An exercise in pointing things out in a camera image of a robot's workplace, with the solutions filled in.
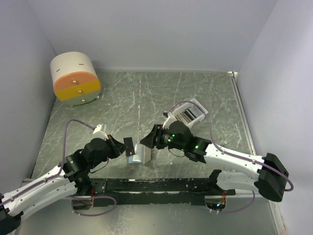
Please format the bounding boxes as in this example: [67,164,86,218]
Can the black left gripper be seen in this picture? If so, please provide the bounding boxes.
[89,133,128,168]

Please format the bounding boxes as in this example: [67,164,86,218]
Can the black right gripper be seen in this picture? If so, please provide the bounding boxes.
[140,124,185,151]

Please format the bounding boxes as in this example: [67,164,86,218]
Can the black credit card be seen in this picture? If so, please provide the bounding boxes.
[123,137,135,157]

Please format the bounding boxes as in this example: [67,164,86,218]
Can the blue silver card holder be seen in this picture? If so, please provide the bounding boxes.
[126,143,153,165]

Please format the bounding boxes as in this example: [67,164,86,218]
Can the white card tray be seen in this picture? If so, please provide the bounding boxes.
[170,98,208,129]

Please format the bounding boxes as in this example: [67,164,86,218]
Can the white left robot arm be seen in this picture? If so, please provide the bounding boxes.
[0,135,126,235]

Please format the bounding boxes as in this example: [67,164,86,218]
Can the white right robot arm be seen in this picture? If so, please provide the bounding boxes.
[140,121,289,202]

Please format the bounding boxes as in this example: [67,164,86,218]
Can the round drawer cabinet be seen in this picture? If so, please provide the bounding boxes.
[50,51,101,106]

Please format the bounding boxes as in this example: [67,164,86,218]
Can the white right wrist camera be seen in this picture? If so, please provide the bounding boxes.
[162,112,177,129]

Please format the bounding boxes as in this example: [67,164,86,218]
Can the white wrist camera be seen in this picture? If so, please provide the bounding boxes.
[92,123,108,141]
[162,112,177,129]

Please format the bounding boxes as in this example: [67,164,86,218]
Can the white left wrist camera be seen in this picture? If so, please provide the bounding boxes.
[92,123,108,141]

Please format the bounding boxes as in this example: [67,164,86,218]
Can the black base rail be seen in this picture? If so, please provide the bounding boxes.
[74,178,223,206]

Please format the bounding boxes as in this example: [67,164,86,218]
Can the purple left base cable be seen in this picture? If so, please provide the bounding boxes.
[65,192,118,217]

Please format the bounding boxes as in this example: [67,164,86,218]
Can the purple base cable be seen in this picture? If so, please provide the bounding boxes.
[210,190,256,215]
[65,192,118,217]

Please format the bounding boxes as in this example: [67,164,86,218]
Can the aluminium frame rail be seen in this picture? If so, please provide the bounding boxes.
[227,71,256,155]

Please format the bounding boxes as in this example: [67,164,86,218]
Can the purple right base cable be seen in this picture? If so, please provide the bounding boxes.
[210,190,256,215]

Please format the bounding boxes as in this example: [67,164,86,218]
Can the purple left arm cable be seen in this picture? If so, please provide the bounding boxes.
[0,119,97,208]

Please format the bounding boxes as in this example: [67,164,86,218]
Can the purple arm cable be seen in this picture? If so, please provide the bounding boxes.
[168,101,294,191]
[0,119,97,208]

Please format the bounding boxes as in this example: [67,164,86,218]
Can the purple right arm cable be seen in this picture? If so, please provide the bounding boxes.
[168,101,294,191]

